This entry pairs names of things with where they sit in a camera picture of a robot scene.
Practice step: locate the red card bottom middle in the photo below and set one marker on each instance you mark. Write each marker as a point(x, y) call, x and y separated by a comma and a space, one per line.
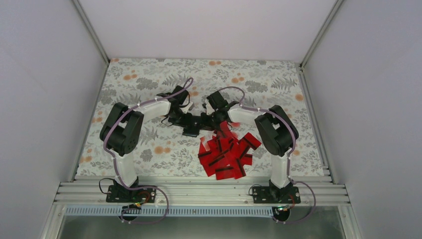
point(238, 165)

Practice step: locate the red card right edge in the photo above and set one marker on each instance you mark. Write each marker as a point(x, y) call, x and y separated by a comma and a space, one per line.
point(247, 142)

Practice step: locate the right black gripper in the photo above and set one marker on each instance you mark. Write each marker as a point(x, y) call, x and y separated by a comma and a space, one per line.
point(204, 123)

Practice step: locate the white red-dot card right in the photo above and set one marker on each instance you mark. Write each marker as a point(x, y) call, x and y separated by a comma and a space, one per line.
point(235, 124)

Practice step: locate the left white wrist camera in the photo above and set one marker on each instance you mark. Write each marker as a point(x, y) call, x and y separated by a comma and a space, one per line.
point(188, 107)

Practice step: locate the floral patterned table mat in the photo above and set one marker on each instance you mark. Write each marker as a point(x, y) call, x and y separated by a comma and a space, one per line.
point(162, 149)

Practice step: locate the aluminium rail frame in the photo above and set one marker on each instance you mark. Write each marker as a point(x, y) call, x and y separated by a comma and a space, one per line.
point(196, 196)

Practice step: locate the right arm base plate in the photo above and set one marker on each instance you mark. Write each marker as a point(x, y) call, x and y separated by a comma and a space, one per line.
point(268, 195)

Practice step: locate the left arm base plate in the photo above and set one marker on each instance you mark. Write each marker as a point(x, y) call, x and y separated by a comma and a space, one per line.
point(118, 194)

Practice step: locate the red card bottom left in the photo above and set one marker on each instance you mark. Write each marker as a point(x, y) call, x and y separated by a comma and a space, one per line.
point(210, 163)

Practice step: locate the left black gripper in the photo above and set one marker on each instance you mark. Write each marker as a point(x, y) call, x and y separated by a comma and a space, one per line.
point(170, 119)

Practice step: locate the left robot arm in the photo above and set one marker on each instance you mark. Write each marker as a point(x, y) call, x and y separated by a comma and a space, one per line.
point(121, 131)

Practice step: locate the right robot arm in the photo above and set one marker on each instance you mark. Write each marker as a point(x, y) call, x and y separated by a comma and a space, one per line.
point(277, 132)

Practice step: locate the red card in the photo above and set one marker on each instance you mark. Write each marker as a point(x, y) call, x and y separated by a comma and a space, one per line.
point(238, 165)
point(210, 163)

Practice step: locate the black card holder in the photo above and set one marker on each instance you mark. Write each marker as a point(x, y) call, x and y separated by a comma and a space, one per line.
point(192, 126)

